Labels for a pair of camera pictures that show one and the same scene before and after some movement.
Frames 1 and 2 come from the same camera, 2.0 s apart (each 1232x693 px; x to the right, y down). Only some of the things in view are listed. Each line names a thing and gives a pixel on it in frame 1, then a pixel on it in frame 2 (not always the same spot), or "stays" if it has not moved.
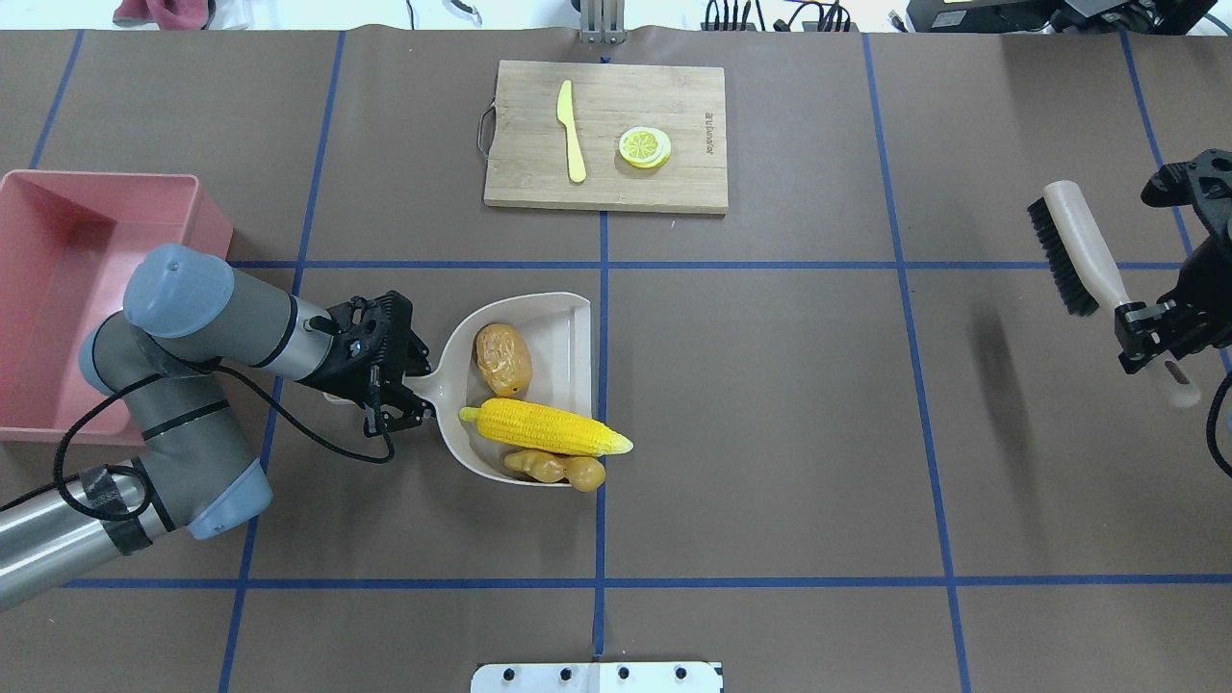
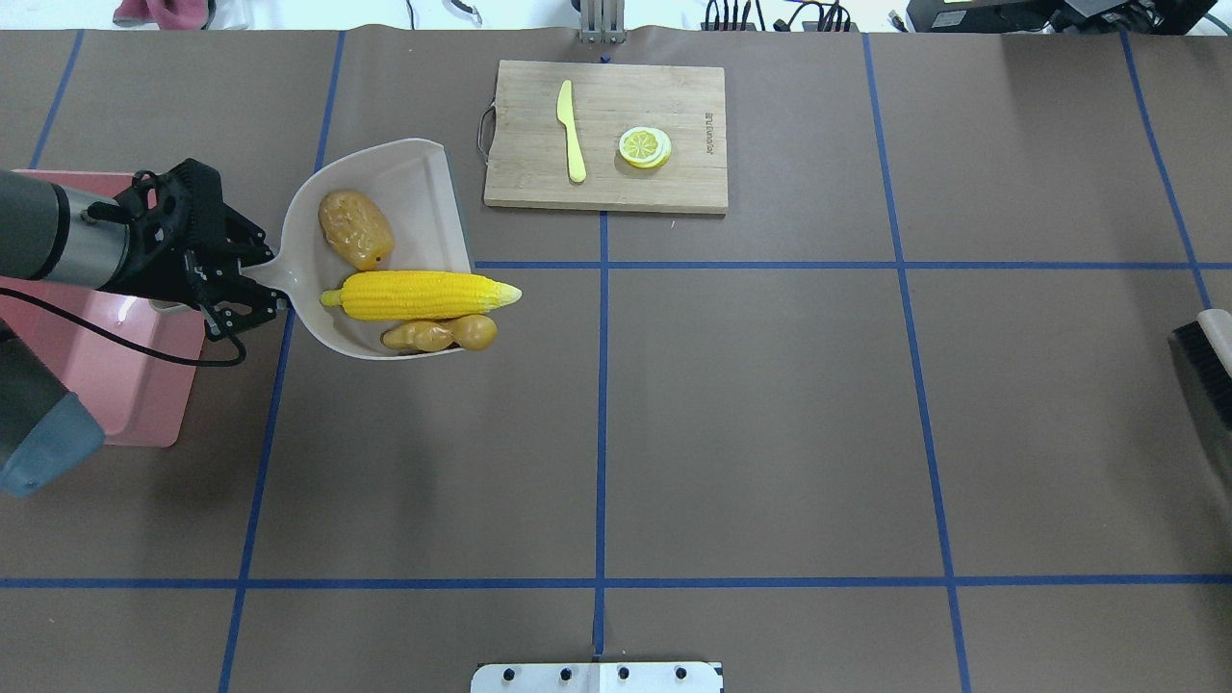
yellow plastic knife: (566, 114) stays
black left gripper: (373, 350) -> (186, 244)
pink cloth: (166, 14) stays
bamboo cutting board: (608, 137) stays
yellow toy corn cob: (544, 426) -> (417, 295)
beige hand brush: (1088, 275) -> (1209, 340)
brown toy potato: (502, 359) -> (357, 227)
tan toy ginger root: (585, 474) -> (473, 332)
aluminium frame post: (603, 22) stays
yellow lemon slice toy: (646, 147) stays
